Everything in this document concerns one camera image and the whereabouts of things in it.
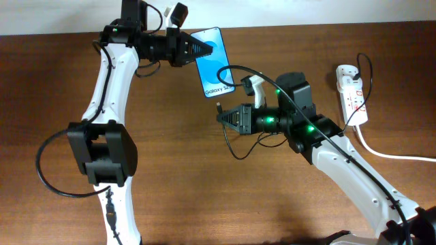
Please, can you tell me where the blue screen Galaxy smartphone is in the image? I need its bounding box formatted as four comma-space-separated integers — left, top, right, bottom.
191, 27, 235, 98

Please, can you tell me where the black USB charging cable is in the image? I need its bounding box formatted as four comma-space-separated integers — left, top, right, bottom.
216, 52, 374, 161

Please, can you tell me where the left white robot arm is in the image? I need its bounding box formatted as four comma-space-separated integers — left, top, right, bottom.
67, 1, 213, 244

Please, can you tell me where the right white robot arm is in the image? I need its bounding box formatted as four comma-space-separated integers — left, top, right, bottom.
217, 72, 435, 244

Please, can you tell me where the white USB charger plug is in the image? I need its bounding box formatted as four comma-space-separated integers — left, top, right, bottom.
337, 74, 362, 93

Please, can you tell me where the white power strip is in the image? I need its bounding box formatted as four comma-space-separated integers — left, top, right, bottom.
336, 65, 368, 127

